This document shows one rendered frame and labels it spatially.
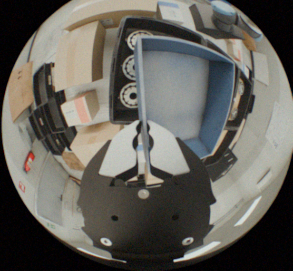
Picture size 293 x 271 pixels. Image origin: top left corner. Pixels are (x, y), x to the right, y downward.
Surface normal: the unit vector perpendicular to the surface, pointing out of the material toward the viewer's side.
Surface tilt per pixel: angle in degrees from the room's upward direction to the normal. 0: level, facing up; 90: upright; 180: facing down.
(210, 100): 89
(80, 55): 0
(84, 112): 0
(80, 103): 0
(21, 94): 77
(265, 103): 90
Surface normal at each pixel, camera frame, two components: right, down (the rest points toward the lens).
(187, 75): 0.18, 0.52
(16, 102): 1.00, -0.04
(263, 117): -0.99, 0.12
